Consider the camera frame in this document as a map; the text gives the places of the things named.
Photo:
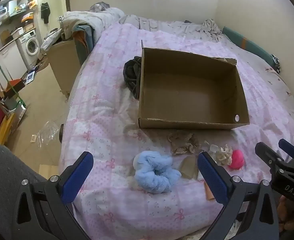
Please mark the peach makeup sponge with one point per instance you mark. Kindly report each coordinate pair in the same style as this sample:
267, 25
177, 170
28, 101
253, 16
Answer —
209, 192

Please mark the orange and black box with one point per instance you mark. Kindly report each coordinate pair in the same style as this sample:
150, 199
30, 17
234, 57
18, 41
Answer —
15, 85

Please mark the brown paper card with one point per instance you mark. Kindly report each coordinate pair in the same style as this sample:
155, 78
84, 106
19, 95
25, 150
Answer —
188, 167

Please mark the pink bow print blanket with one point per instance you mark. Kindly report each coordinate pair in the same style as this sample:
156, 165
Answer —
106, 92

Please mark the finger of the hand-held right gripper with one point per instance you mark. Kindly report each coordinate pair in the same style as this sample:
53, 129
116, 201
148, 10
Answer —
268, 153
289, 148

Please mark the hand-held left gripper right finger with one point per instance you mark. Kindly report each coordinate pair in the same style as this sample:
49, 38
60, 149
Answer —
212, 177

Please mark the beige lace scrunchie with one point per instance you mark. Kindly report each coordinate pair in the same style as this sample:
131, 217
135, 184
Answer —
180, 142

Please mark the white washing machine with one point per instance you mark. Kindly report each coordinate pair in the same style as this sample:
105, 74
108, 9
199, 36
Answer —
31, 46

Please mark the person's right hand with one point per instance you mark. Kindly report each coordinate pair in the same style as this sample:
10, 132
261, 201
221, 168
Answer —
284, 212

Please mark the white printed bed sheet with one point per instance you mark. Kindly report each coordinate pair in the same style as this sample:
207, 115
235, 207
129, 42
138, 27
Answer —
274, 87

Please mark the beige wooden cabinet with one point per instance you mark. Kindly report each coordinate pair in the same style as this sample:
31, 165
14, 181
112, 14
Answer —
64, 67

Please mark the clear plastic bag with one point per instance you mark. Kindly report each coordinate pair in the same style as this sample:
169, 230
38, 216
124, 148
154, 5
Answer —
46, 132

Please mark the black hanging garment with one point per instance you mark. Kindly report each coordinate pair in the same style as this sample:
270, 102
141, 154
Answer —
45, 11

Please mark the white kitchen cabinet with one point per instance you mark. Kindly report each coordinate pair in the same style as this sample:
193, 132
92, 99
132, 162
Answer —
9, 60

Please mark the grey patterned cloth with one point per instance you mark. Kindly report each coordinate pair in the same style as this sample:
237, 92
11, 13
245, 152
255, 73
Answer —
212, 28

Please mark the dark patterned cloth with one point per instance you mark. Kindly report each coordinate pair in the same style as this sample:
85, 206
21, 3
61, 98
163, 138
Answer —
99, 6

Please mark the blue and white booklet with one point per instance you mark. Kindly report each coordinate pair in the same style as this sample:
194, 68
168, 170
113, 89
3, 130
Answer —
30, 77

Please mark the brown cardboard box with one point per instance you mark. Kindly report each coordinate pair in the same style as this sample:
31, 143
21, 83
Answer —
187, 97

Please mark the teal bed cushion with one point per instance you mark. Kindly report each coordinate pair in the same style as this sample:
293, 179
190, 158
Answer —
249, 46

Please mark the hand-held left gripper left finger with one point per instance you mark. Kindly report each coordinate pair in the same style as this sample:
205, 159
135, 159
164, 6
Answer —
78, 177

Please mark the blue fluffy scrunchie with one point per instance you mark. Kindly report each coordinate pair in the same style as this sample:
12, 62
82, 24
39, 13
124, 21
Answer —
152, 177

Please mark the cream knitted scrunchie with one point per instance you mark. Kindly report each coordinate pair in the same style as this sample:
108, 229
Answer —
223, 155

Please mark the pink rubber duck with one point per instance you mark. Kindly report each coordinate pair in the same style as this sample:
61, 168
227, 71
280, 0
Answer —
237, 160

